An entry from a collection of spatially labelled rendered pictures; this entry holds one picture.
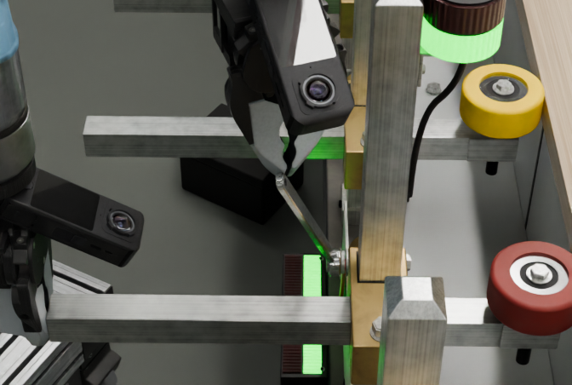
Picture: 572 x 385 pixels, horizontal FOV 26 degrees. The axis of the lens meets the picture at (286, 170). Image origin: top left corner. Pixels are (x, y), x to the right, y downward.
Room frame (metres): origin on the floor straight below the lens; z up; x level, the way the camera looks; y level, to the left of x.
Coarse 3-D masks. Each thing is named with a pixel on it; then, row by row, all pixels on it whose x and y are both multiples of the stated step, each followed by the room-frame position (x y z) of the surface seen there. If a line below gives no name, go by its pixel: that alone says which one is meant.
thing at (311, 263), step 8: (304, 256) 0.93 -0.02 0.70; (312, 256) 0.93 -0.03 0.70; (304, 264) 0.92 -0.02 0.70; (312, 264) 0.92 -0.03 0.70; (320, 264) 0.92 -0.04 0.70; (304, 272) 0.90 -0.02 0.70; (312, 272) 0.90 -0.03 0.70; (320, 272) 0.91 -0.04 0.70; (304, 280) 0.89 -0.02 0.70; (312, 280) 0.89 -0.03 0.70; (320, 280) 0.89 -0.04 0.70; (304, 288) 0.88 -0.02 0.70; (312, 288) 0.88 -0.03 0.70; (320, 288) 0.88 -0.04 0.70; (304, 352) 0.80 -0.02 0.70; (312, 352) 0.80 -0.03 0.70; (320, 352) 0.80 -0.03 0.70; (304, 360) 0.79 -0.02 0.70; (312, 360) 0.79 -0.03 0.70; (320, 360) 0.79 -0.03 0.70; (304, 368) 0.78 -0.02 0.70; (312, 368) 0.78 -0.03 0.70
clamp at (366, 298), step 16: (352, 256) 0.76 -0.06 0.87; (352, 272) 0.74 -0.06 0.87; (352, 288) 0.72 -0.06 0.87; (368, 288) 0.72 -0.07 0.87; (352, 304) 0.71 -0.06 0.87; (368, 304) 0.71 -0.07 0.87; (352, 320) 0.69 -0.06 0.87; (368, 320) 0.69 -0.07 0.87; (352, 336) 0.67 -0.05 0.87; (368, 336) 0.67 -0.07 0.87; (352, 352) 0.66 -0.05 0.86; (368, 352) 0.66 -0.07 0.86; (352, 368) 0.66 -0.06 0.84; (368, 368) 0.66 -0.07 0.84; (368, 384) 0.66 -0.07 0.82
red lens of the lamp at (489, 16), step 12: (432, 0) 0.73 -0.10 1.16; (504, 0) 0.73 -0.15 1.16; (432, 12) 0.73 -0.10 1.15; (444, 12) 0.72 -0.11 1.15; (456, 12) 0.72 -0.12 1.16; (468, 12) 0.72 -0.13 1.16; (480, 12) 0.72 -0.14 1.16; (492, 12) 0.72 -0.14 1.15; (504, 12) 0.74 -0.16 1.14; (432, 24) 0.73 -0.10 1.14; (444, 24) 0.72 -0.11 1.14; (456, 24) 0.72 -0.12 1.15; (468, 24) 0.72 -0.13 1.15; (480, 24) 0.72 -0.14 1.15; (492, 24) 0.72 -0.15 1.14
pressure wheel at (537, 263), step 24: (504, 264) 0.72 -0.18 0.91; (528, 264) 0.72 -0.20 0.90; (552, 264) 0.72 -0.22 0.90; (504, 288) 0.69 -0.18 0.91; (528, 288) 0.69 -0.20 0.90; (552, 288) 0.69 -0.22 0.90; (504, 312) 0.68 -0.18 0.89; (528, 312) 0.67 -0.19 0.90; (552, 312) 0.67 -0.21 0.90; (528, 360) 0.70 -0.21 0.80
